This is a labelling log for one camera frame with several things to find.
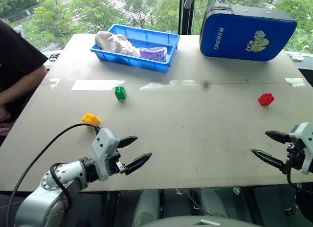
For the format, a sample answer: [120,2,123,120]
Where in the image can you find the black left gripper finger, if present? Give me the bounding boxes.
[125,153,153,176]
[118,136,138,150]

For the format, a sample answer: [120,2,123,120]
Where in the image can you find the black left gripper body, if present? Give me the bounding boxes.
[105,148,127,177]

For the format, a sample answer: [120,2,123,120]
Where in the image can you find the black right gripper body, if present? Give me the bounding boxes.
[284,140,307,175]

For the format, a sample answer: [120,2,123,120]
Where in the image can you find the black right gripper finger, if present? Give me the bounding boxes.
[265,130,292,144]
[250,148,288,175]

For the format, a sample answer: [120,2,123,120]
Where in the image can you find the person's bare hand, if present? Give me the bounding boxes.
[0,106,16,136]

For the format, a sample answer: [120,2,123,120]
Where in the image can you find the red toy brick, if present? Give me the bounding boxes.
[258,93,275,107]

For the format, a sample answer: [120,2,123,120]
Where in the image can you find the yellow toy brick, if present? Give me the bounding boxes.
[81,113,101,129]

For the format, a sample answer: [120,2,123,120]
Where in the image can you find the black table leg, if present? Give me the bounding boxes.
[104,190,122,227]

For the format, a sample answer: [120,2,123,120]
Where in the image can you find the grey rounded robot leg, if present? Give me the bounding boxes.
[197,188,231,218]
[133,189,162,227]

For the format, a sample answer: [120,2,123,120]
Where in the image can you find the dark rounded shape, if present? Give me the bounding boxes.
[294,182,313,224]

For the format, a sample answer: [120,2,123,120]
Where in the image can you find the green toy brick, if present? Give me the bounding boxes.
[114,86,127,100]

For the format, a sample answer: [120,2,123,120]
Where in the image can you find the small white desk device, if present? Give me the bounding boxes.
[291,44,310,62]

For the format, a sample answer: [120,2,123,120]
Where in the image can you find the grey robot torso top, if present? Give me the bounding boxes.
[141,215,260,227]

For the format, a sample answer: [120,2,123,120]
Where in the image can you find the purple and white packet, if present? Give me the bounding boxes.
[137,46,168,63]

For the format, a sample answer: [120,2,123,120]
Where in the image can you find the crumpled white cloth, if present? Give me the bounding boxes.
[94,30,141,58]

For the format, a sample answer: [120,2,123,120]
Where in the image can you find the blue plastic bin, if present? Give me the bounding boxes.
[89,24,180,73]

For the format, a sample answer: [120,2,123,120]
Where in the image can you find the blue cartoon carrying case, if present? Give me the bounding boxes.
[199,3,298,62]

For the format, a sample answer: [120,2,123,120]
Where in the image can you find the black object on sill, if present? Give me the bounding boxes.
[48,52,61,63]

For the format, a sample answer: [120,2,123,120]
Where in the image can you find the person in dark shirt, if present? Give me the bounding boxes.
[0,19,49,124]

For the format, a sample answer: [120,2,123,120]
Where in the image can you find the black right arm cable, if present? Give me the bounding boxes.
[286,156,304,191]

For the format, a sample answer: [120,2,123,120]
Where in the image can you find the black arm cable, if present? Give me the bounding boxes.
[6,123,101,227]
[286,156,304,191]

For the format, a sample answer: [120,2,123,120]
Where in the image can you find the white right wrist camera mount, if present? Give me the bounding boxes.
[289,122,313,175]

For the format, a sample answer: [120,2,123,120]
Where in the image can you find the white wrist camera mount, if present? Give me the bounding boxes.
[91,127,121,182]
[289,122,313,175]

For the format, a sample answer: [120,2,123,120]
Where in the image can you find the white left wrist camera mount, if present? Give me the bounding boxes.
[91,127,121,182]

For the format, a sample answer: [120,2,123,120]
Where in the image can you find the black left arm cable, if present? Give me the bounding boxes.
[6,123,101,227]

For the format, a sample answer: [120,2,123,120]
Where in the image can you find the thin white wire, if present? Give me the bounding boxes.
[176,187,214,216]

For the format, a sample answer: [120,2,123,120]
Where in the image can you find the black window frame post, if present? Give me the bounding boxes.
[178,0,197,35]

